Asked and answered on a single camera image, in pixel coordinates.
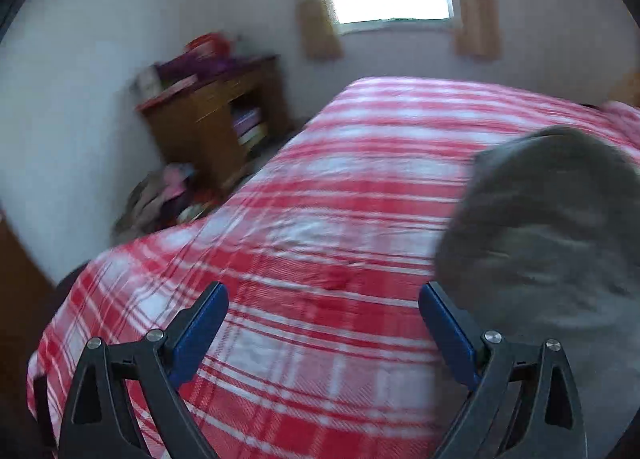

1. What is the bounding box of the brown wooden furniture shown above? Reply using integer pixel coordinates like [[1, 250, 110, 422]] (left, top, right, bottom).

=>
[[0, 211, 56, 390]]

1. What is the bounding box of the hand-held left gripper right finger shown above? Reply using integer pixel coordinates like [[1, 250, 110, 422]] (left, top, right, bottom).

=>
[[419, 281, 588, 459]]

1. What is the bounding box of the pink patterned pillow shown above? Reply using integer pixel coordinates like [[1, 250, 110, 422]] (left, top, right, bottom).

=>
[[602, 101, 640, 150]]

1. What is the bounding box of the purple cloth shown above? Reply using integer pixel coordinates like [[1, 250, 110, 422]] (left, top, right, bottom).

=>
[[155, 51, 241, 82]]

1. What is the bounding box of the pile of clothes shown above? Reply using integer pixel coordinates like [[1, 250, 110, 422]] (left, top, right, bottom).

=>
[[112, 163, 221, 242]]

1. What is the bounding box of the wooden bedside cabinet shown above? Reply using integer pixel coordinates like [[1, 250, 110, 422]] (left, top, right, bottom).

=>
[[136, 55, 296, 194]]

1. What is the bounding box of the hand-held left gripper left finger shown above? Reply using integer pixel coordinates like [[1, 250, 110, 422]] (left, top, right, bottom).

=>
[[57, 281, 231, 459]]

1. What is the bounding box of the red bag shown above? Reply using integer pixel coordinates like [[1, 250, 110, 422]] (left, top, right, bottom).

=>
[[184, 33, 236, 57]]

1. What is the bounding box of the grey puffer jacket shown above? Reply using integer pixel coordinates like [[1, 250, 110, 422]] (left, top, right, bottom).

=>
[[435, 126, 640, 459]]

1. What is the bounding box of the white box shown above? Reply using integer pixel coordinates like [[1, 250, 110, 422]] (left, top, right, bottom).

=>
[[137, 66, 163, 100]]

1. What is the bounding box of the bed with red plaid blanket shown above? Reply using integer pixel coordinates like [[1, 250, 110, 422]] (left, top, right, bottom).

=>
[[27, 76, 640, 459]]

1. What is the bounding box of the stack of books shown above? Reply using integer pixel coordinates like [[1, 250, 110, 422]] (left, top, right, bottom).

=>
[[231, 108, 271, 147]]

